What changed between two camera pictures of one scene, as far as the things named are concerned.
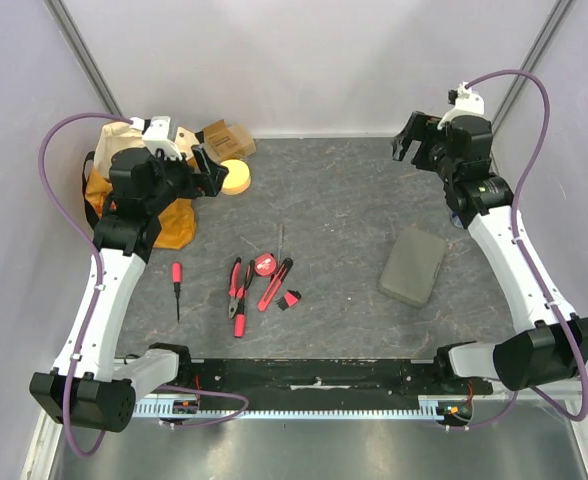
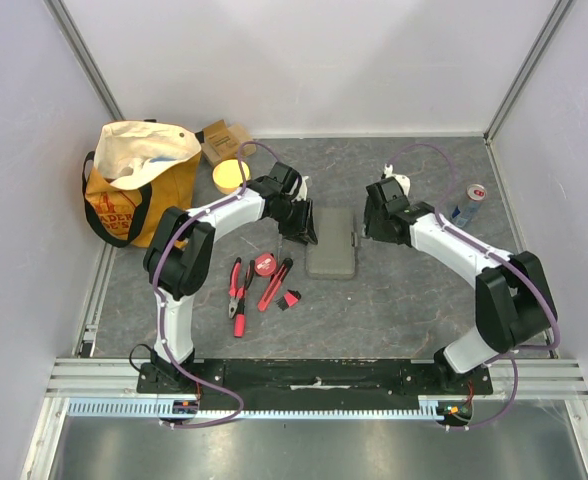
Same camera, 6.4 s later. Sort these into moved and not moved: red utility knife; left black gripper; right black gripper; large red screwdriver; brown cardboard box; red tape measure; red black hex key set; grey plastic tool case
Moved: grey plastic tool case; left black gripper; right black gripper
Not moved: red utility knife; large red screwdriver; red black hex key set; brown cardboard box; red tape measure
